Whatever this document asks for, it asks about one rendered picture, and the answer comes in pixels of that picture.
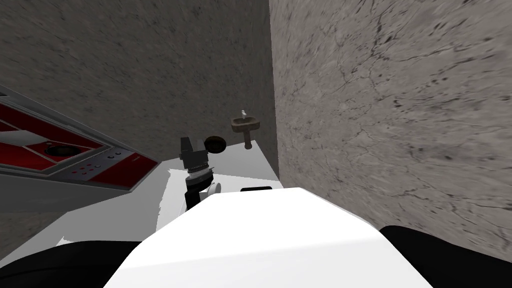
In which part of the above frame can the brown pedestal sink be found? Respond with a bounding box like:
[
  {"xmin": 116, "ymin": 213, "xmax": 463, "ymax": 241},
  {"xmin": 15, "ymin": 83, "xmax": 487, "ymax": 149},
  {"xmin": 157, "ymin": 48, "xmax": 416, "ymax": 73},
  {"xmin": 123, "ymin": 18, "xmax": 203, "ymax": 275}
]
[{"xmin": 230, "ymin": 109, "xmax": 261, "ymax": 151}]

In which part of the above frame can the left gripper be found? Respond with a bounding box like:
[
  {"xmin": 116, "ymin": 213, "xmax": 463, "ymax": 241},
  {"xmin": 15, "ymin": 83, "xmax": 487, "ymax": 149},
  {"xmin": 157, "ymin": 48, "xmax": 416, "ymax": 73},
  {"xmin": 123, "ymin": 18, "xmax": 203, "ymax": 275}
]
[{"xmin": 178, "ymin": 136, "xmax": 211, "ymax": 171}]

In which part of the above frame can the red and grey appliance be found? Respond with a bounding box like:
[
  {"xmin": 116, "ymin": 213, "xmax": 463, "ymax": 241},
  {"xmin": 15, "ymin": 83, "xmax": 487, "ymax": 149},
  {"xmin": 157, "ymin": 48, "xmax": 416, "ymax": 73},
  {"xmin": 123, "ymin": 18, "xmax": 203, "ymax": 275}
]
[{"xmin": 0, "ymin": 85, "xmax": 160, "ymax": 192}]

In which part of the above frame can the dark round knob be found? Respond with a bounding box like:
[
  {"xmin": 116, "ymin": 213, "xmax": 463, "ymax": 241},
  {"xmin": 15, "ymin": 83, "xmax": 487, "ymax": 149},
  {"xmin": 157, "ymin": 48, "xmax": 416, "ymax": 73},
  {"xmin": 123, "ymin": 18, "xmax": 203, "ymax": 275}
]
[{"xmin": 203, "ymin": 135, "xmax": 227, "ymax": 155}]

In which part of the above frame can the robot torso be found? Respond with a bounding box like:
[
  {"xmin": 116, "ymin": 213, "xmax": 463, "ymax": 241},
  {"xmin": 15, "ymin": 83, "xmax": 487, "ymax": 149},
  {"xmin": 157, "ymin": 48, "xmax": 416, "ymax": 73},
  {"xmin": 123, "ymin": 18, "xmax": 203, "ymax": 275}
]
[{"xmin": 103, "ymin": 185, "xmax": 435, "ymax": 288}]

